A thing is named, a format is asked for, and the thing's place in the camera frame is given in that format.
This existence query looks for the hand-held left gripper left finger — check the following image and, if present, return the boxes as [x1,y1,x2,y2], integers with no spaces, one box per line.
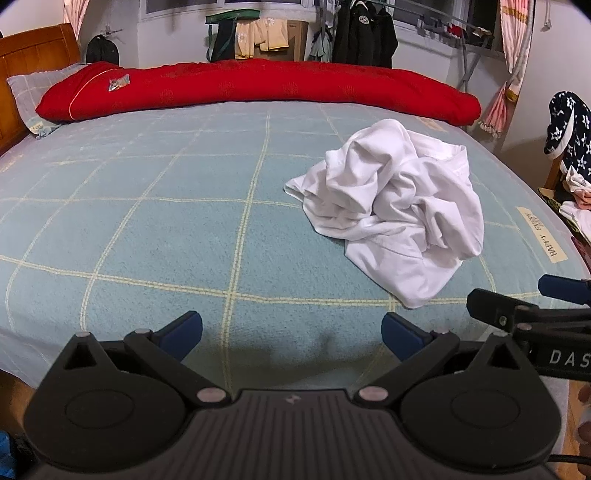
[60,310,232,409]

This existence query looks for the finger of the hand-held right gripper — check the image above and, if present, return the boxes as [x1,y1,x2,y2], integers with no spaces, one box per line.
[466,288,591,344]
[538,274,591,308]

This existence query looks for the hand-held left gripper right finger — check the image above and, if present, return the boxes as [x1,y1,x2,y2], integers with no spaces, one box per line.
[355,311,532,409]

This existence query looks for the white t-shirt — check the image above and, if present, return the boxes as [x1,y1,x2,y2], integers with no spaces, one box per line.
[284,119,485,309]

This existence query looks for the pile of light clothes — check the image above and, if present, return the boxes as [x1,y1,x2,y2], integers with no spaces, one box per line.
[558,166,591,232]

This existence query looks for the beige clothes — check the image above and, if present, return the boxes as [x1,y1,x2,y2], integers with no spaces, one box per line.
[235,17,291,61]

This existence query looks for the person's right hand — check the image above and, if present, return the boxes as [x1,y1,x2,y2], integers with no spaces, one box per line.
[575,382,591,444]

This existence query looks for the blue checked bed sheet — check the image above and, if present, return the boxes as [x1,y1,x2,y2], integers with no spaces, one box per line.
[0,99,591,388]

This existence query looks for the wooden chair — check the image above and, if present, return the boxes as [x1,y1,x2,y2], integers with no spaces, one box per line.
[538,156,566,195]

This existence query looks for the navy star print garment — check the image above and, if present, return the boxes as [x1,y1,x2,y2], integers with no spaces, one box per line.
[542,91,591,178]

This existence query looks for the metal drying rack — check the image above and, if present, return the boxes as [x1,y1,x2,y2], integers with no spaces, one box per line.
[392,0,504,93]

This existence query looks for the pink curtain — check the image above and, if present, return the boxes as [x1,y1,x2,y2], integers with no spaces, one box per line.
[62,0,90,40]
[478,0,536,139]

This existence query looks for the red rolled quilt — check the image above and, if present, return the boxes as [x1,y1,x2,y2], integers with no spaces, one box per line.
[35,59,482,125]

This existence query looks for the grey checked pillow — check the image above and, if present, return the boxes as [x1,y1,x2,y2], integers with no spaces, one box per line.
[6,64,88,139]

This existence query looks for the black backpack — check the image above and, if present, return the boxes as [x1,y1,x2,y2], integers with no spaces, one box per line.
[85,33,121,65]

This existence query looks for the black jacket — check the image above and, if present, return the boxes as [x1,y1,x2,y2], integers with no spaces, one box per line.
[331,0,399,70]

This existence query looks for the teal garment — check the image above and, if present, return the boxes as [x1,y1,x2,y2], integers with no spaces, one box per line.
[308,25,333,63]

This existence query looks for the cardboard box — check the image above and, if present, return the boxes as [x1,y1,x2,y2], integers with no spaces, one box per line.
[286,19,309,62]

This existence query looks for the wooden headboard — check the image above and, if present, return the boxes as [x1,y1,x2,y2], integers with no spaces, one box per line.
[0,24,81,155]

